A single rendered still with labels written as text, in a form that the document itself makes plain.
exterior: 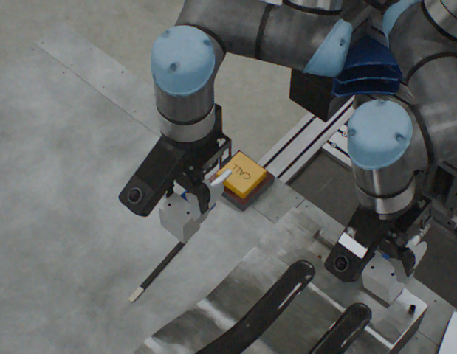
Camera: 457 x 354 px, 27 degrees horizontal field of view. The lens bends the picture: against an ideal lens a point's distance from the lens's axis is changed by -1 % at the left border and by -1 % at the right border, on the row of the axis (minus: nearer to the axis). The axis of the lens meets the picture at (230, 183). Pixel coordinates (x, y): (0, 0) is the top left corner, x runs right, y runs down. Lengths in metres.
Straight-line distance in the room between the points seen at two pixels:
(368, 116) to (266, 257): 0.42
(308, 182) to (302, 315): 0.95
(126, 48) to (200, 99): 1.70
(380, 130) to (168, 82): 0.26
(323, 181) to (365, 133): 1.25
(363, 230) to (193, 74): 0.31
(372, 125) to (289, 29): 0.18
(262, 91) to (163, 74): 1.62
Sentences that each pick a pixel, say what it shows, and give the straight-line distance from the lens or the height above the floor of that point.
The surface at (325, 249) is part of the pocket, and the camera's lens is 1.51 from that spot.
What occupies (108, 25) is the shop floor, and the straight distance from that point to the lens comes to 2.94.
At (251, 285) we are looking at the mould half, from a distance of 1.45.
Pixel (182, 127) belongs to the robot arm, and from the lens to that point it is 1.22.
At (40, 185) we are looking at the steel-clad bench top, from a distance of 1.66.
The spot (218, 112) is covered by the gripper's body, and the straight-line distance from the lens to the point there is 1.29.
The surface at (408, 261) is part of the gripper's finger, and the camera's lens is 1.31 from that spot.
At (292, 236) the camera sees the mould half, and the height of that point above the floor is 0.89.
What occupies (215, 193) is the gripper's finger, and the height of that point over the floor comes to 0.99.
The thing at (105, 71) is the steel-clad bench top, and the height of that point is 0.80.
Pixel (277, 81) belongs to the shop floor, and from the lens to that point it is 2.78.
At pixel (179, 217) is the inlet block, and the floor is 0.96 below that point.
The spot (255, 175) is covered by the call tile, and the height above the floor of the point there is 0.84.
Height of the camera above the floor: 2.18
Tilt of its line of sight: 58 degrees down
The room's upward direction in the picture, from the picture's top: straight up
